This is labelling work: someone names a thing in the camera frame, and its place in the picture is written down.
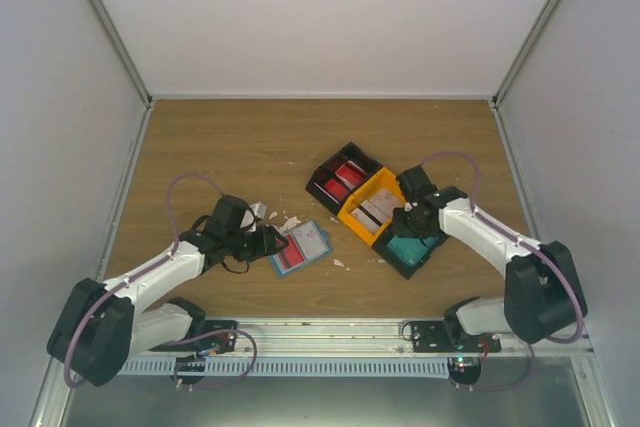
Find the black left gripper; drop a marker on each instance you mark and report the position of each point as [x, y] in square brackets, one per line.
[266, 244]

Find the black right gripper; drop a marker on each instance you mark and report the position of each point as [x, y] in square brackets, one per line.
[399, 228]

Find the red credit card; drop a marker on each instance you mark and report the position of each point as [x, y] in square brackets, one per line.
[288, 259]

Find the blue card holder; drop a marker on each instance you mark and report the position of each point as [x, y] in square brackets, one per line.
[307, 262]

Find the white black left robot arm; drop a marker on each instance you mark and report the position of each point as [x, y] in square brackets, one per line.
[104, 324]

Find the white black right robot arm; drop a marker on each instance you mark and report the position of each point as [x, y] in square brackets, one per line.
[543, 297]

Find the white pink card stack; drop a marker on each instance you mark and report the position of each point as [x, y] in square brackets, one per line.
[374, 212]

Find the black bin near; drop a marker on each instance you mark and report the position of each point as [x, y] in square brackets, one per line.
[380, 247]

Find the orange bin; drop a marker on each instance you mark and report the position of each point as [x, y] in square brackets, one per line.
[384, 178]

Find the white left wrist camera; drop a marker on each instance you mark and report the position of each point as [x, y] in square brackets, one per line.
[253, 216]

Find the aluminium front rail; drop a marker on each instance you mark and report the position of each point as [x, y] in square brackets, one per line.
[338, 337]

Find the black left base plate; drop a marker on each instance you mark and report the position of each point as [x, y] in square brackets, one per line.
[220, 343]

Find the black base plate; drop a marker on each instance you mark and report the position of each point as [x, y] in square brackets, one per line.
[220, 343]
[431, 336]

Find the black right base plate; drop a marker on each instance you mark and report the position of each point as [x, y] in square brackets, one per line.
[431, 336]

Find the grey slotted cable duct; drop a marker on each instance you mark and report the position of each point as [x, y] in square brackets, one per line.
[293, 367]

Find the aluminium frame post right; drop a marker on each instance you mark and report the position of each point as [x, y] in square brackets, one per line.
[534, 34]

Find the aluminium frame post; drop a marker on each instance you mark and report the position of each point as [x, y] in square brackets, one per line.
[107, 24]
[534, 34]

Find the aluminium frame post left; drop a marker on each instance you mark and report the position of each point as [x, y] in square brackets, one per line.
[107, 24]

